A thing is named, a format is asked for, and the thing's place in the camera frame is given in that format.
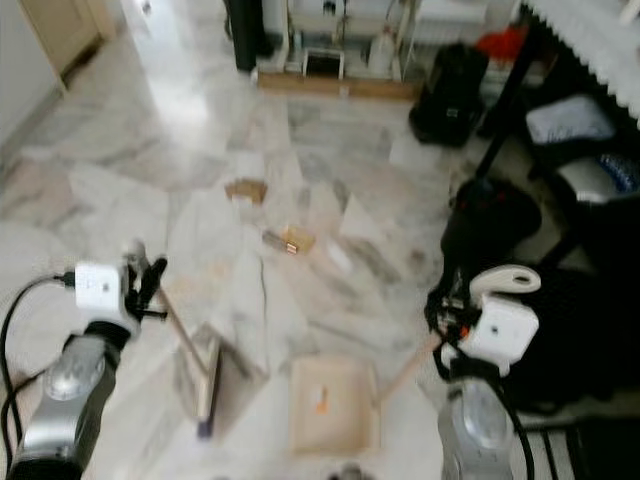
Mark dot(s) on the black fabric heap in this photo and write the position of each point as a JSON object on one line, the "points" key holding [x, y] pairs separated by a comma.
{"points": [[585, 300]]}

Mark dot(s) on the long wooden board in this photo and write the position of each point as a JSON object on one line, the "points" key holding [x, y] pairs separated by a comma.
{"points": [[335, 86]]}

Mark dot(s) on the white blue cushion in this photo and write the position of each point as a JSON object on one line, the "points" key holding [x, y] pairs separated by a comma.
{"points": [[570, 118]]}

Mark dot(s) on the small open cardboard box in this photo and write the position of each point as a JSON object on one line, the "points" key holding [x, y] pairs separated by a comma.
{"points": [[246, 190]]}

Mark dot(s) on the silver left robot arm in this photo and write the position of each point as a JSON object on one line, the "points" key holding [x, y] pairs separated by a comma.
{"points": [[65, 400]]}

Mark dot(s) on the wooden broom with white knob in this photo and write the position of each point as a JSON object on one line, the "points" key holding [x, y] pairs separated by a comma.
{"points": [[210, 385]]}

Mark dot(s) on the table with white tablecloth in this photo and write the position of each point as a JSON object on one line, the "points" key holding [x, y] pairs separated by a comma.
{"points": [[595, 40]]}

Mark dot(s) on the black panel with white frame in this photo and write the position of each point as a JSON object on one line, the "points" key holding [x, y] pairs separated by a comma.
{"points": [[323, 63]]}

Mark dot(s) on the white bag with blue print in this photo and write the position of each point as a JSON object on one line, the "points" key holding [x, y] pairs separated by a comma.
{"points": [[595, 180]]}

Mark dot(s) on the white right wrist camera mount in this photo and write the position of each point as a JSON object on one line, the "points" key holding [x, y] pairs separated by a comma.
{"points": [[500, 330]]}

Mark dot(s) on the beige wooden door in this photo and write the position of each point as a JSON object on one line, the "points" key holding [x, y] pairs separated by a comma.
{"points": [[65, 25]]}

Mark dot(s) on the white shelf unit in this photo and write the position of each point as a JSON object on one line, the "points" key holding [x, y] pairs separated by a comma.
{"points": [[360, 20]]}

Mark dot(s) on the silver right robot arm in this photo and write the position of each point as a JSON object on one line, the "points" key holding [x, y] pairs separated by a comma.
{"points": [[475, 435]]}

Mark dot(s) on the black slatted object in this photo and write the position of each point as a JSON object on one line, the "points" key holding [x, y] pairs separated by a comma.
{"points": [[590, 450]]}

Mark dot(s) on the black round backpack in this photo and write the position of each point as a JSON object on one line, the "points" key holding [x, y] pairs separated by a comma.
{"points": [[490, 215]]}

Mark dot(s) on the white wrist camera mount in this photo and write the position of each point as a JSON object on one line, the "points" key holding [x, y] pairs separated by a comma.
{"points": [[500, 330], [100, 290]]}

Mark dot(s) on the small orange scrap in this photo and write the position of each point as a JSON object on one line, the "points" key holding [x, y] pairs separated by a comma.
{"points": [[320, 402]]}

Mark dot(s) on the black table leg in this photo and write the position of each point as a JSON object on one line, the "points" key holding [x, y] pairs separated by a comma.
{"points": [[515, 95]]}

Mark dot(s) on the black boxy bag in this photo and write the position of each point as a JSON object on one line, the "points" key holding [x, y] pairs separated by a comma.
{"points": [[450, 95]]}

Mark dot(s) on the red bag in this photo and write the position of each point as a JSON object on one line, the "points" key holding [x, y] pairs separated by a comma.
{"points": [[500, 42]]}

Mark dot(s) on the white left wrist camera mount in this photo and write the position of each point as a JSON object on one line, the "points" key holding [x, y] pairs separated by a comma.
{"points": [[100, 290]]}

